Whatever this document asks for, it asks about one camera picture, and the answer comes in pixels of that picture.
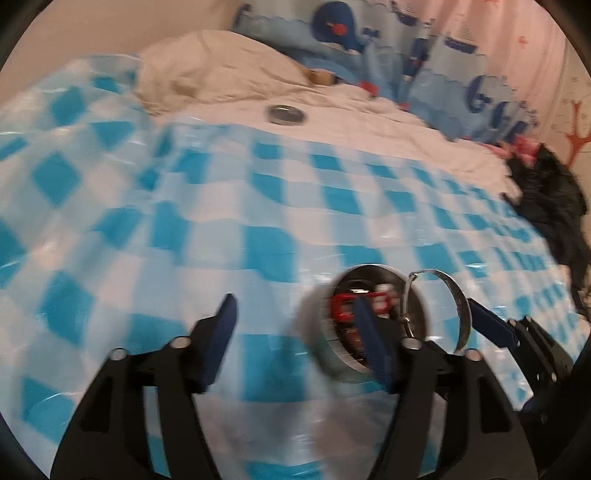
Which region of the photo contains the pink cloth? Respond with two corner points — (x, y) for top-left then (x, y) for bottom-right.
(480, 134), (543, 163)

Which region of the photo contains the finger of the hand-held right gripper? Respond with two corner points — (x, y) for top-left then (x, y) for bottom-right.
(466, 298), (520, 356)

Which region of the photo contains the red bracelet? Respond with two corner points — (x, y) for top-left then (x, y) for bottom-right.
(330, 291), (393, 324)

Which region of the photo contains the blue checked plastic sheet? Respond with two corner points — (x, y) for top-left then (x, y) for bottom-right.
(0, 54), (583, 480)

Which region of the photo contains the round metal tin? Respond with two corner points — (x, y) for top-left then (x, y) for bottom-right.
(300, 264), (430, 384)

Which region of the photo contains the round metal tin lid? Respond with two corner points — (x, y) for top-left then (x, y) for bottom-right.
(265, 104), (308, 126)

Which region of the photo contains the white striped blanket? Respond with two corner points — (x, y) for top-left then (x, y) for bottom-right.
(136, 30), (520, 195)

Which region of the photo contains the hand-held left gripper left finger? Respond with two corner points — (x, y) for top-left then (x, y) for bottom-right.
(50, 293), (238, 480)

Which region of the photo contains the blue whale print curtain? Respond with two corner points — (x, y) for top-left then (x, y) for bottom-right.
(233, 0), (541, 141)

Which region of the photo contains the black clothing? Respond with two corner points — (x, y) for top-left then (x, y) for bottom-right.
(505, 145), (591, 319)

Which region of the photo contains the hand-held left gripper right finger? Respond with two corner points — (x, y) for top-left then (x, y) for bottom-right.
(353, 298), (541, 480)

